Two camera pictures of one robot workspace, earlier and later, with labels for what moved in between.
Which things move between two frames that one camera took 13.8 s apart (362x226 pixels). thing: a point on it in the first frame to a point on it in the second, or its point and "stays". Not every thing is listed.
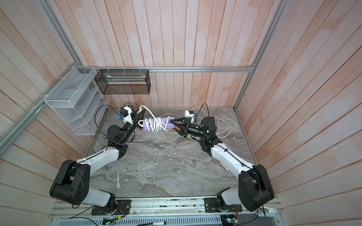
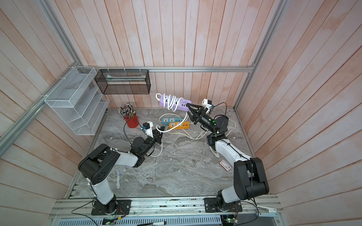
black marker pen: [157, 223] stays
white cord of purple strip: [154, 124] to [171, 103]
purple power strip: [158, 124] to [174, 103]
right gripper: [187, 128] to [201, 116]
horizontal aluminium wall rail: [165, 68] stays
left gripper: [135, 119] to [157, 135]
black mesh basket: [123, 81] stays
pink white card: [223, 166] stays
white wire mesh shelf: [78, 100] stays
